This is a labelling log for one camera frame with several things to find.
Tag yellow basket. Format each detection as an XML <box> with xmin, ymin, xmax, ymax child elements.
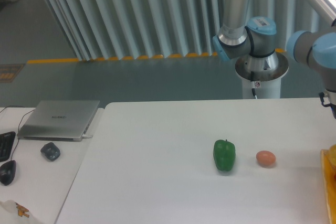
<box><xmin>320</xmin><ymin>149</ymin><xmax>335</xmax><ymax>224</ymax></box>

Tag black keyboard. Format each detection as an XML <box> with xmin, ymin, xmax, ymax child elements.
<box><xmin>0</xmin><ymin>131</ymin><xmax>16</xmax><ymax>162</ymax></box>

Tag yellow bell pepper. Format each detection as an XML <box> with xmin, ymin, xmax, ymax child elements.
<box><xmin>326</xmin><ymin>144</ymin><xmax>336</xmax><ymax>169</ymax></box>

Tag silver laptop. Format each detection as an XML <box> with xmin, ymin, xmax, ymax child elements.
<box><xmin>17</xmin><ymin>100</ymin><xmax>100</xmax><ymax>142</ymax></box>

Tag green bell pepper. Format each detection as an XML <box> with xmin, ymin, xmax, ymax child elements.
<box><xmin>213</xmin><ymin>140</ymin><xmax>236</xmax><ymax>172</ymax></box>

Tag white corrugated partition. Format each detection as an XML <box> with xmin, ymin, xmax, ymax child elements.
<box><xmin>30</xmin><ymin>0</ymin><xmax>336</xmax><ymax>62</ymax></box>

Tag black computer mouse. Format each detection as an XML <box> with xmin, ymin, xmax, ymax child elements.
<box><xmin>1</xmin><ymin>160</ymin><xmax>17</xmax><ymax>186</ymax></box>

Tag black laptop cable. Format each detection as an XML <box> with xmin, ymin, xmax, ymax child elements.
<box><xmin>0</xmin><ymin>105</ymin><xmax>36</xmax><ymax>162</ymax></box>

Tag brown egg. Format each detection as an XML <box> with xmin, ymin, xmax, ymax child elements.
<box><xmin>256</xmin><ymin>150</ymin><xmax>276</xmax><ymax>167</ymax></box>

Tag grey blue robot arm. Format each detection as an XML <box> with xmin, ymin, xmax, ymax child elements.
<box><xmin>213</xmin><ymin>0</ymin><xmax>335</xmax><ymax>111</ymax></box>

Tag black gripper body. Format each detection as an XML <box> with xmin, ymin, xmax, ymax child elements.
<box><xmin>319</xmin><ymin>91</ymin><xmax>336</xmax><ymax>119</ymax></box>

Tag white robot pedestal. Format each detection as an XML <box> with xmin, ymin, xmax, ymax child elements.
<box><xmin>235</xmin><ymin>52</ymin><xmax>289</xmax><ymax>99</ymax></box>

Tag dark earbuds case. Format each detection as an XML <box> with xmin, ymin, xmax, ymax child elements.
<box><xmin>40</xmin><ymin>142</ymin><xmax>60</xmax><ymax>162</ymax></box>

